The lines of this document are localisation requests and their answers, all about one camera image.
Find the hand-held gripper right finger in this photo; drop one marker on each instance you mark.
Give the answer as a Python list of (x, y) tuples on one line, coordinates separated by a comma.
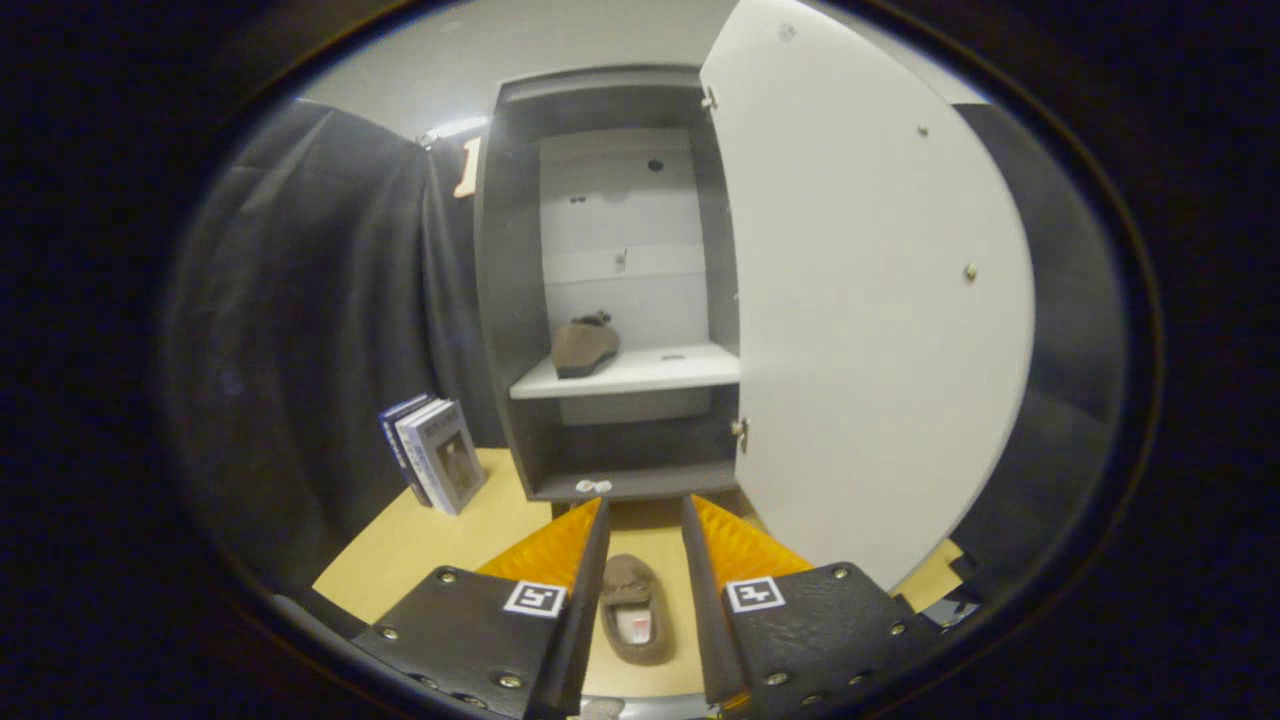
[(705, 630)]

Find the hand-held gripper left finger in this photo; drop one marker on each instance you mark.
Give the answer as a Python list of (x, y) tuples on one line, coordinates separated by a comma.
[(588, 620)]

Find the brown slipper shoe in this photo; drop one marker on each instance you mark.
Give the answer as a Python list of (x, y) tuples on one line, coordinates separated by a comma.
[(583, 350), (625, 580)]

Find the beige shoe cabinet door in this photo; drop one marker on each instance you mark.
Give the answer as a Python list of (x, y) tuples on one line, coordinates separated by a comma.
[(870, 350)]

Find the metal door hinge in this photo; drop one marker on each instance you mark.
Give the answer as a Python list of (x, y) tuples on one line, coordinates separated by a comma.
[(709, 98), (739, 429)]

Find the white cabinet shelf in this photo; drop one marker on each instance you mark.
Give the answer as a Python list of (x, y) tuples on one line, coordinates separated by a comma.
[(660, 375)]

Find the grey cover book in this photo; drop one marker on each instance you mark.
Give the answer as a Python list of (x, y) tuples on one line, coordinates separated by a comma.
[(455, 465)]

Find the blue cover book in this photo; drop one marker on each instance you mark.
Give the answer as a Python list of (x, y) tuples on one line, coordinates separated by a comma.
[(392, 435)]

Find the black backdrop cloth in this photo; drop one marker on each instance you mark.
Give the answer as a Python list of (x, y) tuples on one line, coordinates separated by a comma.
[(300, 350)]

